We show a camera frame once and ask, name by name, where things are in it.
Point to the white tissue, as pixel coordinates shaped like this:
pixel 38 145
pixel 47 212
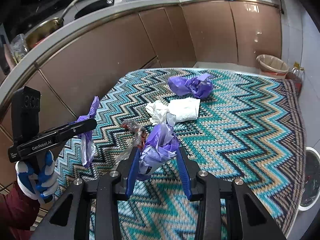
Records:
pixel 186 110

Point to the person's left hand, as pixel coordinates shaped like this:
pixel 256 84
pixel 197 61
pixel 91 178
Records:
pixel 47 182

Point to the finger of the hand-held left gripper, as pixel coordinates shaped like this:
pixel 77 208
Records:
pixel 75 127

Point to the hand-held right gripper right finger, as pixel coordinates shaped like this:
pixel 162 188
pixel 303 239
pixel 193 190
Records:
pixel 184 175

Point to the purple plastic bag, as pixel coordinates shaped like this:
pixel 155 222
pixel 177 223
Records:
pixel 160 150
pixel 190 85
pixel 86 152

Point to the pink waste basket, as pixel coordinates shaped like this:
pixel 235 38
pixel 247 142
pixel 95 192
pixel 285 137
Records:
pixel 272 66

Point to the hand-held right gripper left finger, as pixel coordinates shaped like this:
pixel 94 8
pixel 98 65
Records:
pixel 132 172

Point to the glass jar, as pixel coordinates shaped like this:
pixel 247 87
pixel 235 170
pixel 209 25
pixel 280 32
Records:
pixel 18 48

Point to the red cooking oil bottle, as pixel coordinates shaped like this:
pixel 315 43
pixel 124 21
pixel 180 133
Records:
pixel 295 78

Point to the clear red wrapper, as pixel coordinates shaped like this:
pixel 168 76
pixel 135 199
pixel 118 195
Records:
pixel 136 132

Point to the zigzag patterned mat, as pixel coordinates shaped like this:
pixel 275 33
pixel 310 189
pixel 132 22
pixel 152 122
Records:
pixel 237 130

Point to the person's left forearm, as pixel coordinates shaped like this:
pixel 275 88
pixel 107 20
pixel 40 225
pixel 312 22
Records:
pixel 15 212

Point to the white round bin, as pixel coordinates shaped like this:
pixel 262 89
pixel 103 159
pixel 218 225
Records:
pixel 311 180

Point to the crumpled white plastic bag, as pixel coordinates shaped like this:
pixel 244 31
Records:
pixel 157 111

